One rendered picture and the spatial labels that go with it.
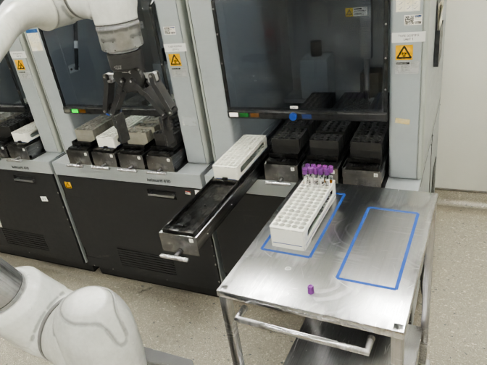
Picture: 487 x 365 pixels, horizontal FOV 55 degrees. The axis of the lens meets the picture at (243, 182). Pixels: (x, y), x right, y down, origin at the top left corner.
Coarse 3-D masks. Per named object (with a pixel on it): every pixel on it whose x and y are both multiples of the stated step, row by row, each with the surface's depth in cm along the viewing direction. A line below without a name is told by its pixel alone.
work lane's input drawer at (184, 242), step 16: (256, 160) 182; (256, 176) 180; (208, 192) 167; (224, 192) 166; (240, 192) 168; (192, 208) 159; (208, 208) 157; (224, 208) 157; (176, 224) 151; (192, 224) 150; (208, 224) 148; (176, 240) 146; (192, 240) 143; (160, 256) 146; (176, 256) 144
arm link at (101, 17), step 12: (72, 0) 95; (84, 0) 93; (96, 0) 91; (108, 0) 91; (120, 0) 92; (132, 0) 94; (72, 12) 98; (84, 12) 95; (96, 12) 93; (108, 12) 93; (120, 12) 93; (132, 12) 95; (96, 24) 95; (108, 24) 94
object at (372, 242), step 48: (336, 192) 152; (384, 192) 148; (336, 240) 129; (384, 240) 126; (432, 240) 149; (240, 288) 117; (288, 288) 114; (336, 288) 112; (384, 288) 110; (336, 336) 169; (384, 336) 166
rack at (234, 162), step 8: (248, 136) 193; (256, 136) 191; (264, 136) 190; (240, 144) 186; (248, 144) 185; (256, 144) 185; (264, 144) 191; (232, 152) 180; (240, 152) 179; (248, 152) 179; (256, 152) 186; (224, 160) 175; (232, 160) 174; (240, 160) 173; (248, 160) 185; (216, 168) 171; (224, 168) 170; (232, 168) 168; (240, 168) 170; (216, 176) 173; (224, 176) 171; (232, 176) 170; (240, 176) 171
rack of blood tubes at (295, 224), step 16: (304, 192) 143; (320, 192) 141; (288, 208) 135; (304, 208) 134; (320, 208) 135; (272, 224) 129; (288, 224) 128; (304, 224) 128; (272, 240) 130; (288, 240) 127; (304, 240) 125
